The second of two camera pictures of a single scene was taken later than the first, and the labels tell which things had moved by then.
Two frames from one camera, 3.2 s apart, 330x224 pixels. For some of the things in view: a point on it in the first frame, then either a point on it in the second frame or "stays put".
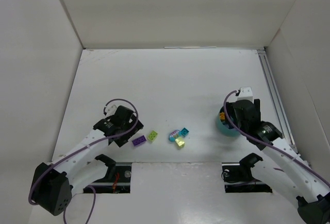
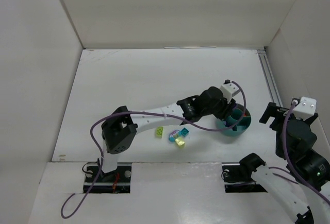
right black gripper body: (230, 122) to (279, 116)
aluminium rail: (278, 99) stays put
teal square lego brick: (184, 132) stays put
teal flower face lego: (175, 135) stays put
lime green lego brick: (152, 136) to (159, 131)
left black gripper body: (131, 133) to (227, 111)
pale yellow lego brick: (180, 142) stays put
